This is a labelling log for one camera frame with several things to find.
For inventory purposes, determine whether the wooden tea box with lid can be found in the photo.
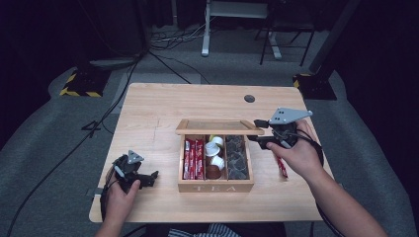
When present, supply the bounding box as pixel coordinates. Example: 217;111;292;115
174;118;266;194

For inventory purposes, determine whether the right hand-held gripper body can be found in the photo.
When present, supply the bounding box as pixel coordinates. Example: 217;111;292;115
267;107;314;150

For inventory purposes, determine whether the black metal chair frame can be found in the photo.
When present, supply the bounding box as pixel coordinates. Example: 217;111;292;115
254;0;316;67

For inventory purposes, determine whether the right hand-held gripper cable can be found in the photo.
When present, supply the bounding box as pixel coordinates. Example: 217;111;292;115
294;128;345;237

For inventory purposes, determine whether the left hand-held gripper cable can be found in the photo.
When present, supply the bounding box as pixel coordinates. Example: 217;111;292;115
99;163;117;222

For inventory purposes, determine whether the white desk frame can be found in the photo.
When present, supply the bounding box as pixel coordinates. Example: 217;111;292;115
200;0;284;61

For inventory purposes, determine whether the long black floor cable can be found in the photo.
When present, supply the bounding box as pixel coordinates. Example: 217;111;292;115
5;58;141;237

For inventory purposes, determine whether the person's right hand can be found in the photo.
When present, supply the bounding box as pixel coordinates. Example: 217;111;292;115
265;119;326;182

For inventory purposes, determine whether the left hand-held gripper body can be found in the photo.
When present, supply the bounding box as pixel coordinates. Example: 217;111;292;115
112;149;148;194

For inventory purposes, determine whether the black stand column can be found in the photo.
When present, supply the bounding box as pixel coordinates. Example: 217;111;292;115
308;0;363;75

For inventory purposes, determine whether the bundle of floor cables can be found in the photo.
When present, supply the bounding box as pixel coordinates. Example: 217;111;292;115
150;21;207;52

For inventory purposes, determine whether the hand-held gripper cable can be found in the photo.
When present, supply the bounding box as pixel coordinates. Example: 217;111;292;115
294;128;345;237
99;163;117;222

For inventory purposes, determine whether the thin black floor cable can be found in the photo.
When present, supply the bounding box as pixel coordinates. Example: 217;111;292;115
147;49;211;86

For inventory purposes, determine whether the person's left hand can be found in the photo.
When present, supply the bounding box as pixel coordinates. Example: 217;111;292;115
104;178;142;229

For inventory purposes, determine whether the brown capsule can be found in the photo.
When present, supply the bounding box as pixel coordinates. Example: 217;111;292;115
206;164;222;181

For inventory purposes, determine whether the red stick sachet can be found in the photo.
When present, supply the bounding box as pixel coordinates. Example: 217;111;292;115
189;138;198;181
183;138;192;181
195;138;206;181
276;155;290;180

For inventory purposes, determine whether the person's striped clothing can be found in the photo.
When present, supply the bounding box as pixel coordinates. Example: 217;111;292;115
167;222;244;237

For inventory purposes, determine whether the yellow-black striped stand base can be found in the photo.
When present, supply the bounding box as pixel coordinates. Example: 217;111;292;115
292;72;338;102
58;68;112;99

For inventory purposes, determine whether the pile of dark tea packets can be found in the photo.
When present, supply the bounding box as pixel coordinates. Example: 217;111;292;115
225;134;250;181

